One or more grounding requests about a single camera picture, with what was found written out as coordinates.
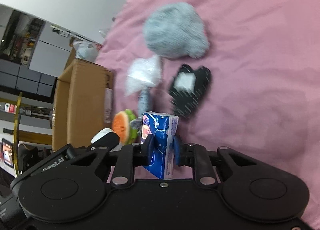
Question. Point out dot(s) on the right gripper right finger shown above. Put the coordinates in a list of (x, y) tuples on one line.
[(196, 157)]

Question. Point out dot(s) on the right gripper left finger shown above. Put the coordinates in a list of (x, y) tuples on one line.
[(128, 158)]

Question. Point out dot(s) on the orange green burger plush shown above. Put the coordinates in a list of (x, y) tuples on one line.
[(121, 126)]

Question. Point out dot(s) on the blue tissue pack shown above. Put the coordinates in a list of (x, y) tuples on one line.
[(163, 127)]

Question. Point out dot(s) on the black patterned sock pair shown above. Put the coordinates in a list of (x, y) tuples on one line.
[(188, 88)]

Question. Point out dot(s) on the white plastic packet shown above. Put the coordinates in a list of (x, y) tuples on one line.
[(143, 73)]

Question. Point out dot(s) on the light blue fluffy towel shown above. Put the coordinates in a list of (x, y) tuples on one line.
[(176, 30)]

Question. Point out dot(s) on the small blue grey cloth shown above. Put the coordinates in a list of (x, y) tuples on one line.
[(144, 101)]

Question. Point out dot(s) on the cardboard box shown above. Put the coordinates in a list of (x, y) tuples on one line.
[(82, 104)]

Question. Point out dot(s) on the white plastic shopping bag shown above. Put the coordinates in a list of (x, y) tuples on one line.
[(86, 50)]

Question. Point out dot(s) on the round white yellow table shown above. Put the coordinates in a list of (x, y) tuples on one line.
[(17, 109)]

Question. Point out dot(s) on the tablet with orange screen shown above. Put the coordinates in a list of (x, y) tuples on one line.
[(7, 150)]

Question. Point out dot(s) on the white kitchen cabinet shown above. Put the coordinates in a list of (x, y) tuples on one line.
[(51, 51)]

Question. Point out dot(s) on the pink bed sheet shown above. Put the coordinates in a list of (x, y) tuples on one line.
[(264, 97)]

